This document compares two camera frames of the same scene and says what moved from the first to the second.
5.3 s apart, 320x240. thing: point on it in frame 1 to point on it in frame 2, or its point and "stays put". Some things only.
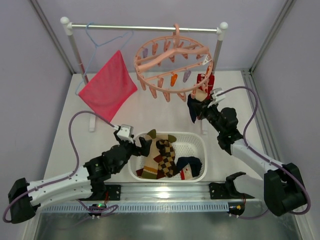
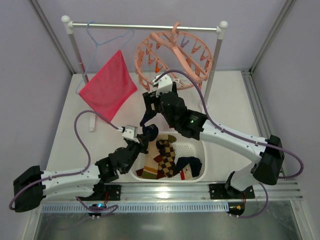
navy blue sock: [197, 108] to [152, 131]
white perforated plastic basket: [187, 144] stays put
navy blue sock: [195, 164] stays put
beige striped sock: [150, 169] stays put
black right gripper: [202, 107] to [151, 102]
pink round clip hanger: [175, 64] stays put
